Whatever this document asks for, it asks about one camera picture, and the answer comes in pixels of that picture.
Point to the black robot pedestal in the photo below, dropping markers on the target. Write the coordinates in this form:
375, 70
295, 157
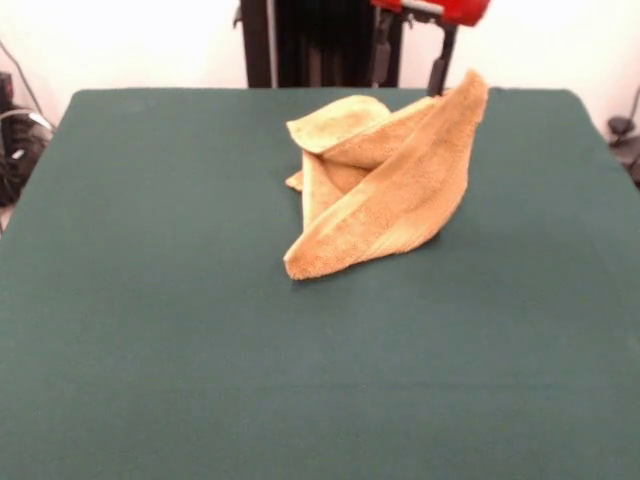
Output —
310, 45

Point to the dark green table cloth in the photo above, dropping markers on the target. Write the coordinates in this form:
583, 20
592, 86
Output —
200, 325

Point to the tan terry towel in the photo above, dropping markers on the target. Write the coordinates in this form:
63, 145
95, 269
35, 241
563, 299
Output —
390, 200

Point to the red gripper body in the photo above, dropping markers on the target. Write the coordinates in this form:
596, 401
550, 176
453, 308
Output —
450, 12

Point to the dark round stand base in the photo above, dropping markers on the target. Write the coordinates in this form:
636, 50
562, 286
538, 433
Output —
622, 127
20, 150

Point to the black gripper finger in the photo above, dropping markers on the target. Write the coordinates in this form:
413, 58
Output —
382, 50
442, 65

